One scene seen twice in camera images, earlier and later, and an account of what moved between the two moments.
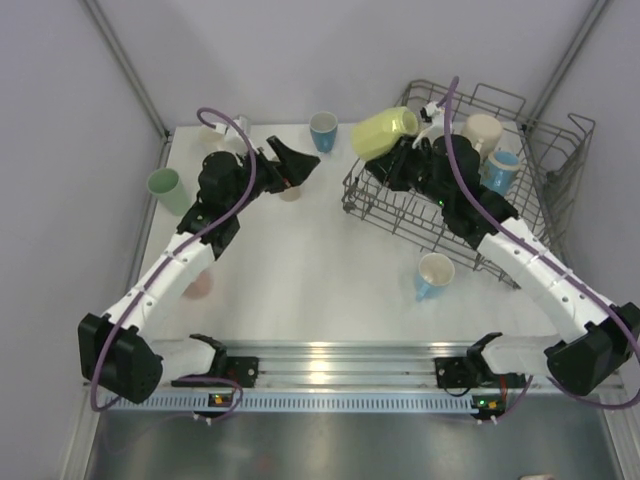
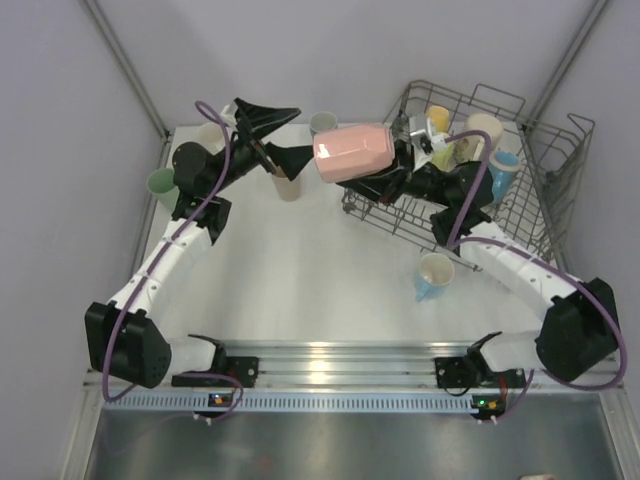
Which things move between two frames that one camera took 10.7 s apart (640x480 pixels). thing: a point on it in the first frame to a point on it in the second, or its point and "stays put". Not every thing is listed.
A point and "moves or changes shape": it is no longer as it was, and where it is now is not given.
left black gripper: (294, 167) to (255, 123)
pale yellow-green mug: (378, 135) moves or changes shape
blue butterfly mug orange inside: (499, 171) stays put
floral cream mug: (484, 133) stays put
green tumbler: (166, 185) stays put
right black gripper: (389, 169) stays put
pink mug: (201, 286) to (347, 152)
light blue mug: (436, 271) stays put
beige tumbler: (292, 194) stays put
